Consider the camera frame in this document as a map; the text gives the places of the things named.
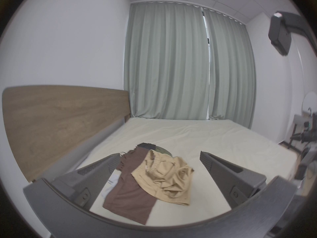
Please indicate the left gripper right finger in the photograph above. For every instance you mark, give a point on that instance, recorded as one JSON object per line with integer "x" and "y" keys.
{"x": 230, "y": 180}

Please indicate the green garment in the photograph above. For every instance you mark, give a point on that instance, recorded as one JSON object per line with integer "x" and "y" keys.
{"x": 163, "y": 149}

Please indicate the bed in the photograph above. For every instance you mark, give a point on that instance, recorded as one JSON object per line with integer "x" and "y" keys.
{"x": 198, "y": 137}

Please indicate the brown garment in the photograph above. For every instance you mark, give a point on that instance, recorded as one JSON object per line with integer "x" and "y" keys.
{"x": 128, "y": 197}

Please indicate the black garment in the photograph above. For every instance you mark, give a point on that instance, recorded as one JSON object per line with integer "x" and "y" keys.
{"x": 147, "y": 146}

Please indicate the pale green curtain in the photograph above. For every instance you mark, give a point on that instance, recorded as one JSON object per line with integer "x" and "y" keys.
{"x": 230, "y": 71}
{"x": 166, "y": 63}

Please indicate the beige shorts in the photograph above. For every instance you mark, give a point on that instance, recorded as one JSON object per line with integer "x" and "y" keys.
{"x": 168, "y": 177}

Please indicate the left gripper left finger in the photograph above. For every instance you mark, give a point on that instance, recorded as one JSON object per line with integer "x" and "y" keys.
{"x": 84, "y": 182}

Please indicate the white garment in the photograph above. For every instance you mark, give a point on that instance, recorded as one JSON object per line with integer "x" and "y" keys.
{"x": 112, "y": 180}

